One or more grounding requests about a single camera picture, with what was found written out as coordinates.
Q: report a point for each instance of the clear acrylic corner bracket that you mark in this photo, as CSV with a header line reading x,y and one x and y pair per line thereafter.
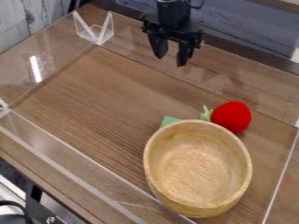
x,y
97,34

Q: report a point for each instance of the red plush strawberry toy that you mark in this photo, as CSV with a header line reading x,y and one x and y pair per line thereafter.
x,y
231,115

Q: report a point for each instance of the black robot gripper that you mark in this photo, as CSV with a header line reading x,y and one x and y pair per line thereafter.
x,y
169,24

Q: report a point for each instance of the wooden oval bowl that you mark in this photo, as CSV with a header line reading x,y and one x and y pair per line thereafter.
x,y
197,168

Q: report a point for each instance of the clear acrylic tray wall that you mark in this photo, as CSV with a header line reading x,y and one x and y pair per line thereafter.
x,y
98,196

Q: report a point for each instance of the black table leg bracket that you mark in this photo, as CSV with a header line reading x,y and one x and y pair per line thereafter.
x,y
37,212

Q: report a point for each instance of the green flat object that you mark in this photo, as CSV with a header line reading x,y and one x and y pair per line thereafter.
x,y
168,120

